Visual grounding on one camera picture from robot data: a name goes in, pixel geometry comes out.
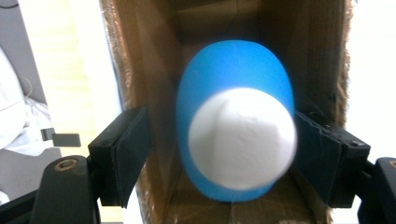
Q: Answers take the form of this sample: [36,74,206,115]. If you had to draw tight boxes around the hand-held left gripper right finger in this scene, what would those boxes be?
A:
[291,109,372,209]

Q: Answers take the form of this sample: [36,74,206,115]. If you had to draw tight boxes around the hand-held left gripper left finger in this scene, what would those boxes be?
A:
[88,106,152,209]

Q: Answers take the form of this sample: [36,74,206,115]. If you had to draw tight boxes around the brown cardboard box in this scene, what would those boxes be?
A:
[99,0,354,224]

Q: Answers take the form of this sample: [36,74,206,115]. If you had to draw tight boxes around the blue bottle with white cap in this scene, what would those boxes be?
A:
[176,39,298,203]

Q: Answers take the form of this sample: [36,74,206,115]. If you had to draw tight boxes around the small dark grey block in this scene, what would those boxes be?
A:
[40,127,82,147]

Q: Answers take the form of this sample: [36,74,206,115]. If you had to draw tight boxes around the white cloth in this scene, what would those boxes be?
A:
[0,46,62,204]

